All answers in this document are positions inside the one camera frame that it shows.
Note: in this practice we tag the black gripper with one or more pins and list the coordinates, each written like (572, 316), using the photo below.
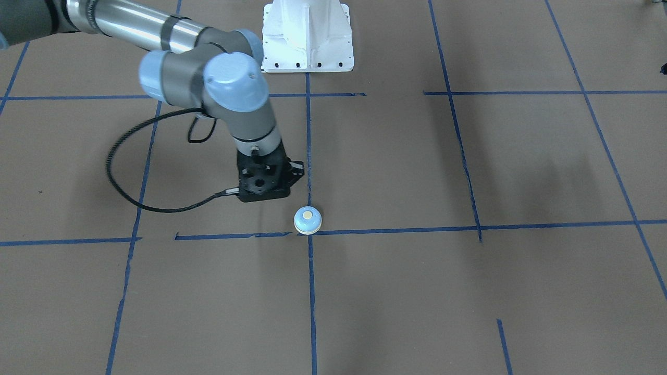
(295, 171)

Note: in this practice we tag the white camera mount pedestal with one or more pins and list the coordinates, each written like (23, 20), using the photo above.
(307, 36)

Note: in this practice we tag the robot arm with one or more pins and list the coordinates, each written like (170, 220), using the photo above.
(187, 64)

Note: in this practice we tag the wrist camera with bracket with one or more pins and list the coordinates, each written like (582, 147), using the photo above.
(261, 183)

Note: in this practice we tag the light blue desk bell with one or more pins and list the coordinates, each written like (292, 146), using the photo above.
(307, 220)

